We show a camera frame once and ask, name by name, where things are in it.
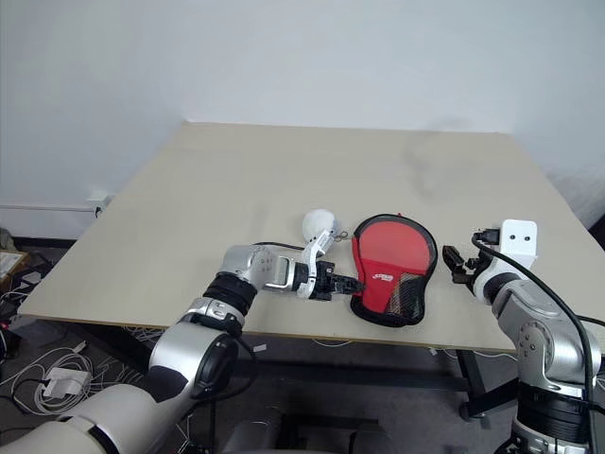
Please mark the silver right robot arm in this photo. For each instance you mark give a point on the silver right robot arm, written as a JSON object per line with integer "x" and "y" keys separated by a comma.
{"x": 543, "y": 331}

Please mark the red and black paddle case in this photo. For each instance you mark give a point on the red and black paddle case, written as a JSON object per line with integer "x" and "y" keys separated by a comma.
{"x": 378, "y": 284}

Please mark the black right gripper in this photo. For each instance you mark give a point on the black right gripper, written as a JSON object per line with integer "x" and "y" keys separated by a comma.
{"x": 478, "y": 262}

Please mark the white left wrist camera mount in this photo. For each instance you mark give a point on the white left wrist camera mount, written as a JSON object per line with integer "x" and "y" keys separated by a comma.
{"x": 316, "y": 224}

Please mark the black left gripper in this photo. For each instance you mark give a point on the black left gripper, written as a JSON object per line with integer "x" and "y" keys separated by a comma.
{"x": 324, "y": 283}

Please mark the white wall socket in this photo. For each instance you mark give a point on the white wall socket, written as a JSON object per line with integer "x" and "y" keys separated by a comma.
{"x": 97, "y": 196}

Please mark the cardboard box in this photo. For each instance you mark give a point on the cardboard box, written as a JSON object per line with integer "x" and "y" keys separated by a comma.
{"x": 10, "y": 265}

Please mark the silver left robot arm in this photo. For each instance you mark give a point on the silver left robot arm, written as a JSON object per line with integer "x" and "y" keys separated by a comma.
{"x": 189, "y": 350}

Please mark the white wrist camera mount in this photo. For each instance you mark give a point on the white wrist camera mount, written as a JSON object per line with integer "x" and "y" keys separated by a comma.
{"x": 316, "y": 224}
{"x": 519, "y": 236}

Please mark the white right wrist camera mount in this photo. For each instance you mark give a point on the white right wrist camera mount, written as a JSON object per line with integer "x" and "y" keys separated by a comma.
{"x": 519, "y": 236}

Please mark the black metal table frame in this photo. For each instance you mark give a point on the black metal table frame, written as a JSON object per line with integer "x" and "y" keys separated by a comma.
{"x": 331, "y": 369}

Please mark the white power adapter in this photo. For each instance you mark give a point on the white power adapter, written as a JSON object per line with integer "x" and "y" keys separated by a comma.
{"x": 65, "y": 380}

